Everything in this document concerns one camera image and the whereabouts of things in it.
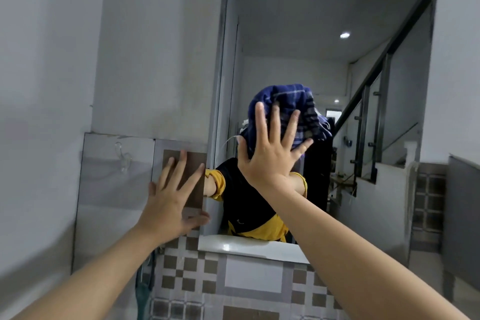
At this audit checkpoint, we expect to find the person's left hand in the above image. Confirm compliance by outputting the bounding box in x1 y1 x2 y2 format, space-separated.
135 149 211 246

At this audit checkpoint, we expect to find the person's right hand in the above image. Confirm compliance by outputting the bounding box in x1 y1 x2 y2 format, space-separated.
236 101 314 191

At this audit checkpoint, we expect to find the blue plaid cloth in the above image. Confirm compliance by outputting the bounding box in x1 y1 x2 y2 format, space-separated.
239 83 334 159

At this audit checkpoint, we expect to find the teal squeegee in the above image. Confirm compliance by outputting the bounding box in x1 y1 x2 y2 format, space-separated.
134 250 157 320

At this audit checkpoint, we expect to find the frameless wall mirror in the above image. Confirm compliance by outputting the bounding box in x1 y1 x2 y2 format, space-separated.
198 0 442 268

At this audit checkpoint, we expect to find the person's left forearm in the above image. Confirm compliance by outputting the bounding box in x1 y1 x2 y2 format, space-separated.
11 224 166 320

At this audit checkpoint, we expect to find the person's right forearm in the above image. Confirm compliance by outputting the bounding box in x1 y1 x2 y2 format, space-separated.
262 175 470 320

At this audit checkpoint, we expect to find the white paper towel dispenser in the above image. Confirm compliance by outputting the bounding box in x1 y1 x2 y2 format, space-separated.
442 153 480 293

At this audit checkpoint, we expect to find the clear wall hook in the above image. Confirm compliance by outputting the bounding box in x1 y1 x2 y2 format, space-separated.
113 141 133 175

